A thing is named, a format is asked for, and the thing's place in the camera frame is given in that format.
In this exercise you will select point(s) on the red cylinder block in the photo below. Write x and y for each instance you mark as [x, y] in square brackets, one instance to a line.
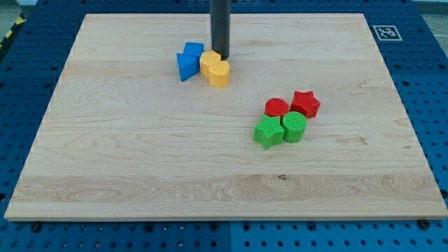
[276, 107]

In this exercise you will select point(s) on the blue triangle block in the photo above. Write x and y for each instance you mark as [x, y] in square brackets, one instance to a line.
[188, 66]

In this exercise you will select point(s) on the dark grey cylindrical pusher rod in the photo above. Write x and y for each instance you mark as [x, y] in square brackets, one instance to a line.
[220, 27]

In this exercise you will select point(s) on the white fiducial marker tag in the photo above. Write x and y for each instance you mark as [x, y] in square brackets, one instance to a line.
[385, 32]

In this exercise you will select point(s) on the green cylinder block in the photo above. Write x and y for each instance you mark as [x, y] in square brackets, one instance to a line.
[294, 124]

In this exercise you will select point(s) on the green star block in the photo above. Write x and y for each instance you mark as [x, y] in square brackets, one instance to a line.
[268, 131]

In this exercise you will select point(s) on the yellow hexagon block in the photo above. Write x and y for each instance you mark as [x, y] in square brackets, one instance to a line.
[207, 59]

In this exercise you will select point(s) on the light wooden board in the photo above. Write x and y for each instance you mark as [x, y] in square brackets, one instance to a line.
[123, 139]

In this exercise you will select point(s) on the red star block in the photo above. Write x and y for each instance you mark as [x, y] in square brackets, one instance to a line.
[305, 103]

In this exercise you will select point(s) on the yellow heart block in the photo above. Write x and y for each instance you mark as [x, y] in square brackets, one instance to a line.
[219, 74]

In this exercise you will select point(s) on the blue cube block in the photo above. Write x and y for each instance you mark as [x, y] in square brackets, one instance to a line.
[193, 49]

